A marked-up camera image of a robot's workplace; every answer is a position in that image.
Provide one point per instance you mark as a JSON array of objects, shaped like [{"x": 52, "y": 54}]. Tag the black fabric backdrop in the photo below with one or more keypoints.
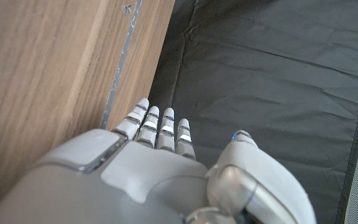
[{"x": 275, "y": 77}]

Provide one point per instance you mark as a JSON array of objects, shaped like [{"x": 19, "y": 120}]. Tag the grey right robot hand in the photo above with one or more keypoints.
[{"x": 141, "y": 180}]

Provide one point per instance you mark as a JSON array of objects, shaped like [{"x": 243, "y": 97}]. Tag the grey tape strip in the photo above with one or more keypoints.
[{"x": 121, "y": 62}]

